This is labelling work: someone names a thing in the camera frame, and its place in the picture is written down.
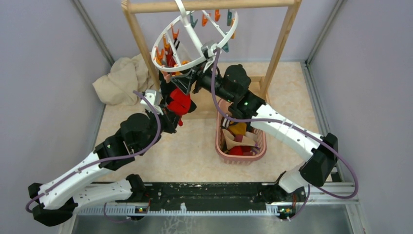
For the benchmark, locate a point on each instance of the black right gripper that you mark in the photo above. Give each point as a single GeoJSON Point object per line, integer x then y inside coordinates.
{"type": "Point", "coordinates": [196, 74]}

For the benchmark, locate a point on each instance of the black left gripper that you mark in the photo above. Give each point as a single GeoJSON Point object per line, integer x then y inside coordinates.
{"type": "Point", "coordinates": [171, 120]}

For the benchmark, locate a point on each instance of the plain red sock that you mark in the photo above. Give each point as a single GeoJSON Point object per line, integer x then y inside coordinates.
{"type": "Point", "coordinates": [180, 104]}

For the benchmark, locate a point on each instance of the mustard yellow sock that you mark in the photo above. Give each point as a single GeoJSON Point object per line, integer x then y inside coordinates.
{"type": "Point", "coordinates": [238, 128]}

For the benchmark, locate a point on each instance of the pink plastic laundry basket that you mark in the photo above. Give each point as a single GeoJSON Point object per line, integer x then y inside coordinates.
{"type": "Point", "coordinates": [253, 133]}

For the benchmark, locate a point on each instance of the beige maroon striped sock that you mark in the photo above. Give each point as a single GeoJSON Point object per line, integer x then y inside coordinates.
{"type": "Point", "coordinates": [232, 141]}

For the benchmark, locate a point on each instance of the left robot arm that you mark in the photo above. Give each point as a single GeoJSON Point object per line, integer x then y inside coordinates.
{"type": "Point", "coordinates": [77, 189]}

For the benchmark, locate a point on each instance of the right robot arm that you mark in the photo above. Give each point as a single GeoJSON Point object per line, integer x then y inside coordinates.
{"type": "Point", "coordinates": [319, 153]}

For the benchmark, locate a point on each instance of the white round clip hanger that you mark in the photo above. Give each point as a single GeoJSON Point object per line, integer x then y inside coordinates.
{"type": "Point", "coordinates": [165, 42]}

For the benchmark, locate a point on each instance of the orange plastic clip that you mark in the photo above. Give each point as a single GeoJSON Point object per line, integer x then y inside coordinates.
{"type": "Point", "coordinates": [185, 63]}

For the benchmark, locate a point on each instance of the red snowflake sock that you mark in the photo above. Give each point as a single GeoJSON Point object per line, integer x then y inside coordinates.
{"type": "Point", "coordinates": [170, 60]}

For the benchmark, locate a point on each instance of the black sock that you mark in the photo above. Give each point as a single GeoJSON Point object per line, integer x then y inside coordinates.
{"type": "Point", "coordinates": [166, 86]}

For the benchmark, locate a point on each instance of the teal plastic clip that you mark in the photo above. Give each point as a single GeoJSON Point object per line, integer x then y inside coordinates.
{"type": "Point", "coordinates": [225, 47]}

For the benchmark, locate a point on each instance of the beige crumpled cloth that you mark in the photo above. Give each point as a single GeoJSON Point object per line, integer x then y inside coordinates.
{"type": "Point", "coordinates": [126, 76]}

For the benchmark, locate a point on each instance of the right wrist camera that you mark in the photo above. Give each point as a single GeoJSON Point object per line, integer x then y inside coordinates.
{"type": "Point", "coordinates": [208, 51]}

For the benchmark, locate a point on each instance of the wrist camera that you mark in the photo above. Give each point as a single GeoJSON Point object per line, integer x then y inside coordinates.
{"type": "Point", "coordinates": [208, 51]}
{"type": "Point", "coordinates": [153, 102]}

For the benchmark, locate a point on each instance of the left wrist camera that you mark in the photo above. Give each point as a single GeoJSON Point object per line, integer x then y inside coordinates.
{"type": "Point", "coordinates": [153, 102]}

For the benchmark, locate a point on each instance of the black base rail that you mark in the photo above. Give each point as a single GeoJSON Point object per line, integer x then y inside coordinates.
{"type": "Point", "coordinates": [232, 197]}

